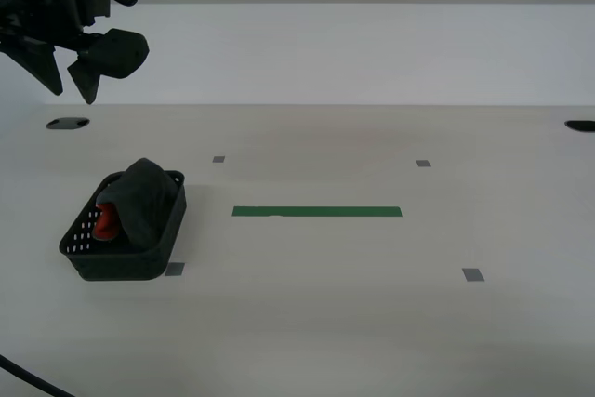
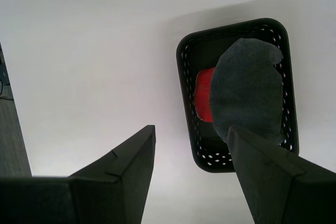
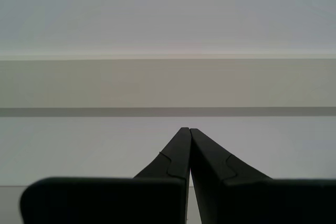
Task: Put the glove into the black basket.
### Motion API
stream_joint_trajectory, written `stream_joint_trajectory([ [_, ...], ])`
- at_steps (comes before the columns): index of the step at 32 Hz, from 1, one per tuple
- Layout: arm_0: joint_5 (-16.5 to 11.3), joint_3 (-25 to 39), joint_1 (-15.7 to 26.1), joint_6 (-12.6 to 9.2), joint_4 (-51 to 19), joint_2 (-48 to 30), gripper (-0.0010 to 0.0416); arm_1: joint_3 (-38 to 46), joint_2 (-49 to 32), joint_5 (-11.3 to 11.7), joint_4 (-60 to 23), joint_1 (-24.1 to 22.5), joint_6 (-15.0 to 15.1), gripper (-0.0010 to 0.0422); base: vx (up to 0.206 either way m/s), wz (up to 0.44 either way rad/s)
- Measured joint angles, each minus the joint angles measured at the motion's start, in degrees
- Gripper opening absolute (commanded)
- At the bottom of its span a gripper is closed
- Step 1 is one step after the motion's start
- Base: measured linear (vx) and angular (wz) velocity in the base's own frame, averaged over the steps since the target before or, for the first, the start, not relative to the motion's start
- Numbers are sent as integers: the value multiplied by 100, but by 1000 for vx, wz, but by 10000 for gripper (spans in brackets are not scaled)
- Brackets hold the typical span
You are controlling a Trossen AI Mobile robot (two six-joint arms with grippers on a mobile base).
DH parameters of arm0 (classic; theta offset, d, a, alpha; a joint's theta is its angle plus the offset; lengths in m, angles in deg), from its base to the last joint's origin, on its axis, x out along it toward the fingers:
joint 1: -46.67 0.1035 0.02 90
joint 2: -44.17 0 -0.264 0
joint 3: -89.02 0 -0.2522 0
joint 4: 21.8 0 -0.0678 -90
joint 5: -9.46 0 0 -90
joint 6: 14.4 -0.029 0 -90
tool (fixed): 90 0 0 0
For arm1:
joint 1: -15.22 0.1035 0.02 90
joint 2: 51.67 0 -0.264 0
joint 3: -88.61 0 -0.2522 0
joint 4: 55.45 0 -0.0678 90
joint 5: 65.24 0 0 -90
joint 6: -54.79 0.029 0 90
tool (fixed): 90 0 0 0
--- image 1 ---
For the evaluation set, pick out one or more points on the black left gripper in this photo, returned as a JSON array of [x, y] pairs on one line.
[[42, 2]]

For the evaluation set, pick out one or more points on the black and red work glove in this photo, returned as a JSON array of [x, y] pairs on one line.
[[139, 202]]

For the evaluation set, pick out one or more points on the black perforated plastic basket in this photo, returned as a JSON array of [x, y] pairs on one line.
[[130, 267]]

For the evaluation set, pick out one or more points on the small grey tape square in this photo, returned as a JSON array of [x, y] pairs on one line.
[[175, 269], [423, 163], [219, 159], [473, 275]]

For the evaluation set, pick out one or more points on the green tape strip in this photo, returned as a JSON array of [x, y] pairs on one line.
[[316, 211]]

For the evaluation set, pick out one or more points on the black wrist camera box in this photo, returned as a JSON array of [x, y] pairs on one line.
[[95, 4]]

